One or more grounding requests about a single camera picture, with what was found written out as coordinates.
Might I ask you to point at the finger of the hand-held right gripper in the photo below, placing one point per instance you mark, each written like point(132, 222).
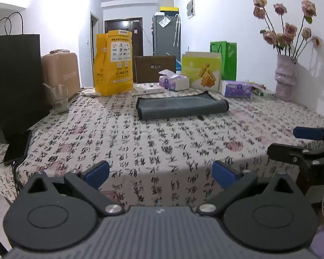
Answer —
point(284, 151)
point(307, 133)

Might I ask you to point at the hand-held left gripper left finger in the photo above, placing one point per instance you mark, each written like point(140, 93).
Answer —
point(98, 172)

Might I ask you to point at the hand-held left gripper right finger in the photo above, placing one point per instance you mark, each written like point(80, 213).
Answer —
point(224, 174)

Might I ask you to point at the grey towel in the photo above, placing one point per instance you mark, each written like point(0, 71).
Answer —
point(179, 105)

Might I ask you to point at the pale patterned vase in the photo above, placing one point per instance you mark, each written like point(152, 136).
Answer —
point(285, 78)

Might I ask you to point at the small green packets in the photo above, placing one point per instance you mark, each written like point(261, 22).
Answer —
point(262, 89)

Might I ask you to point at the purple tissue pack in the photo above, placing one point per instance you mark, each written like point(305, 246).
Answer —
point(237, 89)

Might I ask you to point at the crumpled white plastic wrap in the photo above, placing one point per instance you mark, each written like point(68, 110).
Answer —
point(88, 91)

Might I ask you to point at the clear glass cup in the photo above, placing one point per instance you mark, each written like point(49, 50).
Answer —
point(57, 98)

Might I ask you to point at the flat white box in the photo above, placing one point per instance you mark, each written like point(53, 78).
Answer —
point(148, 88)

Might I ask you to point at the purple tissue box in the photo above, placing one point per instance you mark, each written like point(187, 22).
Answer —
point(175, 82)

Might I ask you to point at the dried pink flowers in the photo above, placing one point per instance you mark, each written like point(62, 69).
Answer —
point(286, 31)

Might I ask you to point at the yellow-green gift box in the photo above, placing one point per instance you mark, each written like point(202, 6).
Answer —
point(201, 71)

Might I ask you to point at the brown cardboard parcel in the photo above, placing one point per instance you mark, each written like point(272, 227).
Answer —
point(62, 71)

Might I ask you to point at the green paper bag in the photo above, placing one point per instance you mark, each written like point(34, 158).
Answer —
point(228, 59)

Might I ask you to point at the yellow plastic bag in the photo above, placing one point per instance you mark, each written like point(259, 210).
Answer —
point(114, 63)

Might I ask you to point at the dark brown cardboard box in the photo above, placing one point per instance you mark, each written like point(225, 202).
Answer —
point(154, 68)

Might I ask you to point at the black paper bag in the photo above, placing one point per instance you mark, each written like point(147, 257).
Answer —
point(13, 81)

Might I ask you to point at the dark wooden door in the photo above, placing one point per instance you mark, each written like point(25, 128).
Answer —
point(124, 39)

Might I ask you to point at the grey refrigerator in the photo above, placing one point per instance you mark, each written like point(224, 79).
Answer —
point(164, 39)

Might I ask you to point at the white folded umbrella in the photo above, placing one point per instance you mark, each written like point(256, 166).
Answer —
point(176, 29)

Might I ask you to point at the yellow and black box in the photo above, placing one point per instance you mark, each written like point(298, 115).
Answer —
point(169, 9)

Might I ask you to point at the wall picture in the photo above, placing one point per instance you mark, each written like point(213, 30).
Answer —
point(190, 8)

